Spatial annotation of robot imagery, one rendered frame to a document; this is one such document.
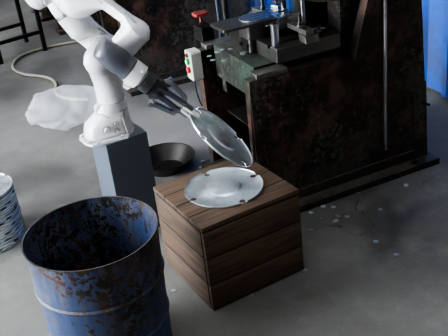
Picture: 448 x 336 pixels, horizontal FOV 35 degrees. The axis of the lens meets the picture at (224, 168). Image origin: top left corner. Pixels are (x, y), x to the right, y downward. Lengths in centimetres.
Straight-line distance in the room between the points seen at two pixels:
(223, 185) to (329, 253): 52
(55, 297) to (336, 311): 97
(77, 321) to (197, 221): 54
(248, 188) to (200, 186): 18
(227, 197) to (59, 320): 74
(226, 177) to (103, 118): 55
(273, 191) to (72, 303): 84
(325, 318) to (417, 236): 61
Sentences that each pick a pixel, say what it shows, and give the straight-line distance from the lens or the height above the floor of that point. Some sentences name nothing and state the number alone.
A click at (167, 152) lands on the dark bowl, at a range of 367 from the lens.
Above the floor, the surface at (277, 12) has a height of 78.
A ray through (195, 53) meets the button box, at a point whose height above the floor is 62.
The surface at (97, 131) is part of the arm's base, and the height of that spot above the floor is 50.
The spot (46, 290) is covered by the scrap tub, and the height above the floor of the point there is 39.
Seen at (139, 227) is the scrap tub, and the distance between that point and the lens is 242.
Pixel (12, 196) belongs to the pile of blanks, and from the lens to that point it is 317.
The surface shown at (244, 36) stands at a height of 71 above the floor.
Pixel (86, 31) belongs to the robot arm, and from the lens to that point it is 279.
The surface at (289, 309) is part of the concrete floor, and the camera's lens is 257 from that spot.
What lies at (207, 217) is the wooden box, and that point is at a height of 35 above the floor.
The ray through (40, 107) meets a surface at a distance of 423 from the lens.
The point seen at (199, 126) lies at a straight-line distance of 247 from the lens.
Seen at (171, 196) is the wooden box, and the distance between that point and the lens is 261.
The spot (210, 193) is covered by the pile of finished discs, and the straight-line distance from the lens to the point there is 258.
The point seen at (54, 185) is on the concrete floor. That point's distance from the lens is 364.
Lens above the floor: 163
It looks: 28 degrees down
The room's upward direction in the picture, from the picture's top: 7 degrees counter-clockwise
